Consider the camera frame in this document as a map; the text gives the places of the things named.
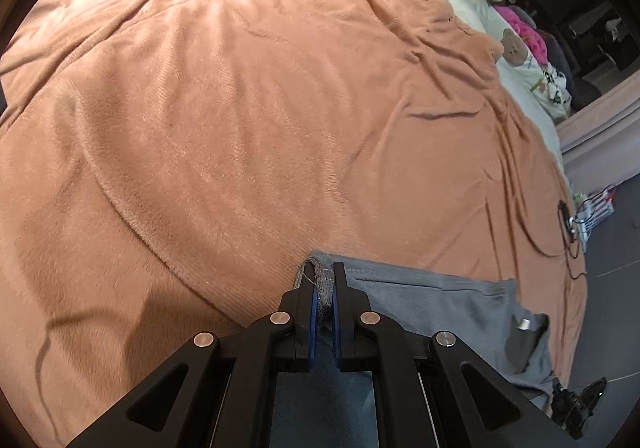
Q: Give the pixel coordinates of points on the orange fleece blanket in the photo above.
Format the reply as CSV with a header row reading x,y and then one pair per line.
x,y
225,127

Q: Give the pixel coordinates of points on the grey t-shirt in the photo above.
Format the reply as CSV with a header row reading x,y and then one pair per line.
x,y
425,298

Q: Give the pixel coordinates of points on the small black and white device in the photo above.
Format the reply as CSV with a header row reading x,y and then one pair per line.
x,y
568,222

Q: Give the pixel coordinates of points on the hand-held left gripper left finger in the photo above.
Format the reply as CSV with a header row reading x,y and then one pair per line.
x,y
312,328

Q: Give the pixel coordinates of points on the white bedside shelf unit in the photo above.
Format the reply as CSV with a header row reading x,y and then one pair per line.
x,y
582,223

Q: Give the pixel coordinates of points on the black and white patterned cloth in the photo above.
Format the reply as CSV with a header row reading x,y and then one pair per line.
x,y
552,90

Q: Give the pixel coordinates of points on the cream duvet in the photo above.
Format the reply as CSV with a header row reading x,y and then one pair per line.
x,y
475,22

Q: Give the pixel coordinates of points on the bear print white pillow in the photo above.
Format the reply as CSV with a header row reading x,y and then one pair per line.
x,y
517,55

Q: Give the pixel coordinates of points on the pink plush toy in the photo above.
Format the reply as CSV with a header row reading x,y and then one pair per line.
x,y
525,30

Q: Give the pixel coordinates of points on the dark grey chair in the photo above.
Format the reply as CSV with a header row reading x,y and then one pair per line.
x,y
575,77

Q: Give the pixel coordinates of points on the striped gift bag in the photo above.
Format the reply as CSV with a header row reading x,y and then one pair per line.
x,y
600,205

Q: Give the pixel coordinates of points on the pink curtain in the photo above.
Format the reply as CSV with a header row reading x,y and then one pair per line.
x,y
600,127

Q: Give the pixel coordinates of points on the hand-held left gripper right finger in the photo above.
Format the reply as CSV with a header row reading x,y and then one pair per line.
x,y
338,328

